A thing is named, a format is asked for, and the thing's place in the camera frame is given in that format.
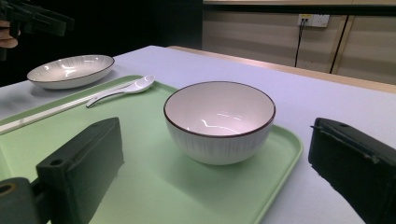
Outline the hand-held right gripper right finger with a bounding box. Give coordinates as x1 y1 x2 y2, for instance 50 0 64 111
307 117 396 224

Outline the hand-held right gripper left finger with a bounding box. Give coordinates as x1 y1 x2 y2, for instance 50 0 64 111
35 117 125 224

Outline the white plate with dark rim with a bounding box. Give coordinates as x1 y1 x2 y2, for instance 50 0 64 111
26 54 116 91

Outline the green plastic tray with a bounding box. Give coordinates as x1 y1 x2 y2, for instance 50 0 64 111
0 74 304 224

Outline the white ceramic spoon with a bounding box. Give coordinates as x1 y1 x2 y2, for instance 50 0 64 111
85 74 156 109

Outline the white bowl with dark rim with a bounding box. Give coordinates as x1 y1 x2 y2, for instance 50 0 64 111
163 80 276 166

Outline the beige wall trim strip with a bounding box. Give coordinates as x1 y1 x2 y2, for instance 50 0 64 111
329 15 356 75

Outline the black power cable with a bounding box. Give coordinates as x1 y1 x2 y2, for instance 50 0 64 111
294 18 307 68

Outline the white wall socket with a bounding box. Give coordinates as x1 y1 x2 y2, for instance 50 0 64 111
297 13 331 28

